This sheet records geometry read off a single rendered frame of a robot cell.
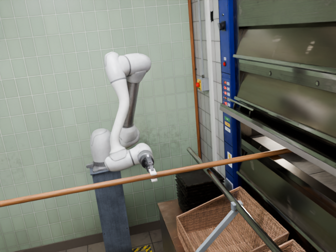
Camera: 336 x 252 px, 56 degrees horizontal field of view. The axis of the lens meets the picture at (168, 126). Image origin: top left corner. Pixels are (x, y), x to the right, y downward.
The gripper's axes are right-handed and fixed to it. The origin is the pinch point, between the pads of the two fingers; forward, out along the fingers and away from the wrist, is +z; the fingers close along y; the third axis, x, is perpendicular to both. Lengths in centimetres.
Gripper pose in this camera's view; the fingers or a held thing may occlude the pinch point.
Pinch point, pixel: (153, 175)
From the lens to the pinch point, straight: 167.9
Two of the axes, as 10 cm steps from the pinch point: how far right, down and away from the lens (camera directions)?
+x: -9.7, 1.5, -1.9
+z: 2.3, 2.8, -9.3
